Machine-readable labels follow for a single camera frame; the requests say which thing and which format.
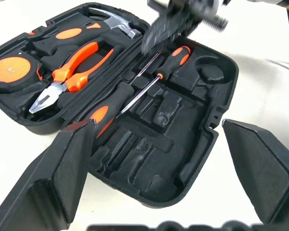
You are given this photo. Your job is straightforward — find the black orange tape measure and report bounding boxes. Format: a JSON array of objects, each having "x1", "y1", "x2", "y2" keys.
[{"x1": 0, "y1": 52, "x2": 48, "y2": 93}]

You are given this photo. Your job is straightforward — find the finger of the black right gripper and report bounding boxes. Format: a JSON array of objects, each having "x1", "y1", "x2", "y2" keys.
[{"x1": 140, "y1": 0, "x2": 191, "y2": 56}]

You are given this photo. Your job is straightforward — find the black plastic tool case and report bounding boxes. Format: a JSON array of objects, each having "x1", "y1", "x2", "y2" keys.
[{"x1": 0, "y1": 2, "x2": 239, "y2": 209}]

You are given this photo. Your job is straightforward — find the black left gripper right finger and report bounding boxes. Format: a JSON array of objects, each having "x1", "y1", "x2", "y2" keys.
[{"x1": 222, "y1": 118, "x2": 289, "y2": 226}]

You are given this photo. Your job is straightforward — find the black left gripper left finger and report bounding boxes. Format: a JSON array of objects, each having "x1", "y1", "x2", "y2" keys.
[{"x1": 0, "y1": 118, "x2": 97, "y2": 231}]

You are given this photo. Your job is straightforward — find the pliers with orange handles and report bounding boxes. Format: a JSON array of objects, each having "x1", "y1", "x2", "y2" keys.
[{"x1": 28, "y1": 41, "x2": 114, "y2": 115}]

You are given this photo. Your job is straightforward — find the hammer with black orange handle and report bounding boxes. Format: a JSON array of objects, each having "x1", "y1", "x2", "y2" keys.
[{"x1": 33, "y1": 7, "x2": 143, "y2": 64}]

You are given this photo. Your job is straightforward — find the black orange screwdriver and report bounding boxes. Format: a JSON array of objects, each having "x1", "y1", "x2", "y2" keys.
[
  {"x1": 90, "y1": 51, "x2": 161, "y2": 140},
  {"x1": 117, "y1": 45, "x2": 192, "y2": 118}
]

